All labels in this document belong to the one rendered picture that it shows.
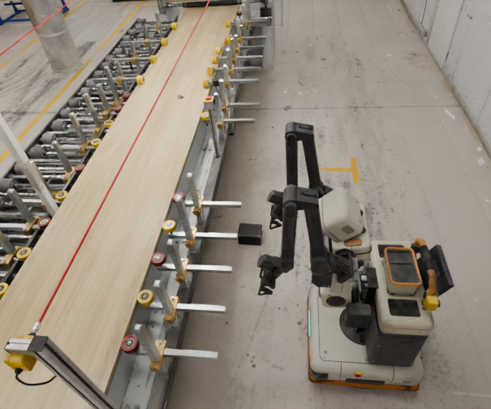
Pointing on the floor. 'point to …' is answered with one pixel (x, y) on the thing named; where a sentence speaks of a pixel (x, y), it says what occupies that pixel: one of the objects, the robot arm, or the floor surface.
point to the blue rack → (15, 12)
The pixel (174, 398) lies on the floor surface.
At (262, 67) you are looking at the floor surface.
